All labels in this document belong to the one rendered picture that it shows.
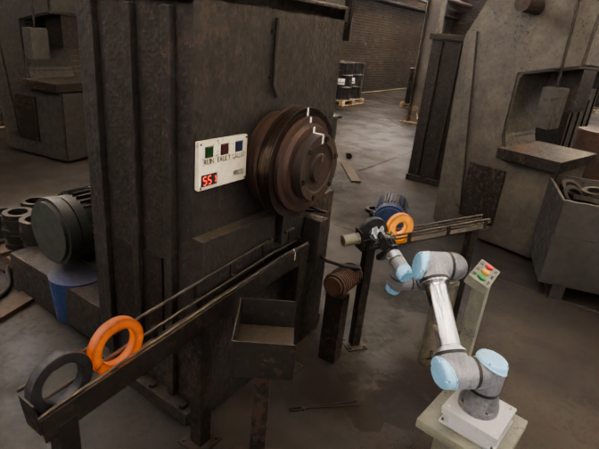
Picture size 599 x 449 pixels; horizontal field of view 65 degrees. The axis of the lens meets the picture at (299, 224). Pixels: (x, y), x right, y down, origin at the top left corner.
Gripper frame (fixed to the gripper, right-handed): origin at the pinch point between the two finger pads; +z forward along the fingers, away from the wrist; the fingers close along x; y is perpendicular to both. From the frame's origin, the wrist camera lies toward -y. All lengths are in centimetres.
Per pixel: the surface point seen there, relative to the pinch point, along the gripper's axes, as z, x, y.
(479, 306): -45, -44, -14
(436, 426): -98, 15, -12
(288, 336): -63, 68, 9
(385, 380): -53, -1, -58
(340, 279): -18.3, 22.8, -14.5
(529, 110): 137, -218, 3
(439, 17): 684, -492, -75
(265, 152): -9, 69, 52
